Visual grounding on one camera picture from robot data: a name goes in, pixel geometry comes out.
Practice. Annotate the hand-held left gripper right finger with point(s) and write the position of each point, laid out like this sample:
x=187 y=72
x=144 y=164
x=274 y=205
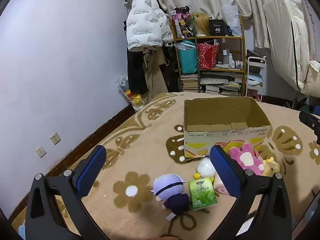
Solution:
x=225 y=173

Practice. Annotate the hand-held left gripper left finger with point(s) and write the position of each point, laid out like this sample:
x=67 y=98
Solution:
x=92 y=173

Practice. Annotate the pink swiss roll plush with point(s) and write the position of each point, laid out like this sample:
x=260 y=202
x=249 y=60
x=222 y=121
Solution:
x=219 y=186

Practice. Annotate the white fluffy plush chick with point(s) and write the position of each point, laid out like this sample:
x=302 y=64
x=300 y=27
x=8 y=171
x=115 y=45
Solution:
x=206 y=167

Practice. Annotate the pink plush rabbit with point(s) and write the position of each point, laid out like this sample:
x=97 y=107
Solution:
x=240 y=156

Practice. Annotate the green tissue pack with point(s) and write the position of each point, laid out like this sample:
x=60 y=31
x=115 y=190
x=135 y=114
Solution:
x=201 y=195

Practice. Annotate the cardboard box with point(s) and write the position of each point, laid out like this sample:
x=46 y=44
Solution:
x=200 y=140

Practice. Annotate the black chair base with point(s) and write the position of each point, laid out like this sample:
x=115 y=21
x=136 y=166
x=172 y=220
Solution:
x=298 y=101

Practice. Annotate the yellow plush bear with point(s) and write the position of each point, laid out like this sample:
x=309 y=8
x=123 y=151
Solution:
x=271 y=167

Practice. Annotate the purple-haired plush doll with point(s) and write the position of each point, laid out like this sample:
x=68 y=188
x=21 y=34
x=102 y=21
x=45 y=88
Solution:
x=167 y=187

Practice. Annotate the white trolley cart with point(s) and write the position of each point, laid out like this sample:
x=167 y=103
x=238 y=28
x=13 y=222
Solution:
x=255 y=80

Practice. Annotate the plastic bag of toys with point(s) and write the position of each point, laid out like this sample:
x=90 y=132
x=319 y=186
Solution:
x=130 y=97

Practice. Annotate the messy pile of books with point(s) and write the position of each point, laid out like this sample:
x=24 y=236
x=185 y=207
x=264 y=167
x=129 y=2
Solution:
x=221 y=85

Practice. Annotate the white padded cover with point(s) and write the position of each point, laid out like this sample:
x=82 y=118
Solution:
x=285 y=35

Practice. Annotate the neat stack of books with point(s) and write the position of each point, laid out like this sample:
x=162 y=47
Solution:
x=190 y=82

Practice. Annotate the row of white bottles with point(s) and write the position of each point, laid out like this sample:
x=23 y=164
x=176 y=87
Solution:
x=231 y=61

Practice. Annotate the black hanging garment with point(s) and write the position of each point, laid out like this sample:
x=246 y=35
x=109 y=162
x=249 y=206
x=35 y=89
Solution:
x=135 y=70

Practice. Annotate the beige hanging trousers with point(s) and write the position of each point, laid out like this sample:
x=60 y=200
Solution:
x=156 y=75

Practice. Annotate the black hanging coat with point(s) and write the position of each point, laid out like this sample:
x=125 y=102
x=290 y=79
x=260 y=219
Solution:
x=172 y=67

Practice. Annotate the red patterned bag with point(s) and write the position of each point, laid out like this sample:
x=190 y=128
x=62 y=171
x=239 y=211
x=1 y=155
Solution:
x=207 y=56

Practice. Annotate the teal paper bag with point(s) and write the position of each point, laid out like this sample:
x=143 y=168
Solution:
x=187 y=60

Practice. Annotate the wooden shelf rack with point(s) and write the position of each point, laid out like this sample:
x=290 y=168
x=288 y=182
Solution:
x=217 y=37

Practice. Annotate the white plastic bag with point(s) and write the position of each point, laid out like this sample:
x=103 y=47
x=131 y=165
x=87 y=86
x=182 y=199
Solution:
x=231 y=17

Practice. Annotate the black printed box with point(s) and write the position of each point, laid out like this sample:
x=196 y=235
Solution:
x=217 y=27

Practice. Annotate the clear plastic bag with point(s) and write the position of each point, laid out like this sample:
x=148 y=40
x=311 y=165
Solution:
x=184 y=45

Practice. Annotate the blonde wig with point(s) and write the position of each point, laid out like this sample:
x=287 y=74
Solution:
x=202 y=23

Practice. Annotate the white printed puffer jacket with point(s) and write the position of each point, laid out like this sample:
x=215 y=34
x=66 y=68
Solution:
x=142 y=25

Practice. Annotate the black pink patterned bag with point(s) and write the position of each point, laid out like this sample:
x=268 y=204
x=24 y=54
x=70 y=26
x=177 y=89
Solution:
x=183 y=20

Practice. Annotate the white wall socket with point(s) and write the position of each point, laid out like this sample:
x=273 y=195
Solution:
x=55 y=138
x=40 y=151

